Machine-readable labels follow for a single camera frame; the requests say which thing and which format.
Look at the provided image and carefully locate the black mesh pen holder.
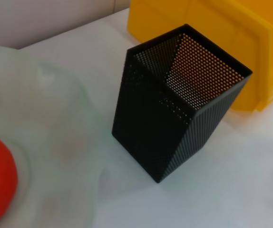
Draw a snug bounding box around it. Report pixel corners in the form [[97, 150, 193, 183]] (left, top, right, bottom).
[[111, 23, 254, 185]]

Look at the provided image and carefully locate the clear wavy glass fruit plate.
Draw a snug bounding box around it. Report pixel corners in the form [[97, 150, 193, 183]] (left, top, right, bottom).
[[0, 45, 109, 228]]

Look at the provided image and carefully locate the yellow plastic bin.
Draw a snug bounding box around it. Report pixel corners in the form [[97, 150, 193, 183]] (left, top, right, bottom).
[[127, 0, 273, 113]]

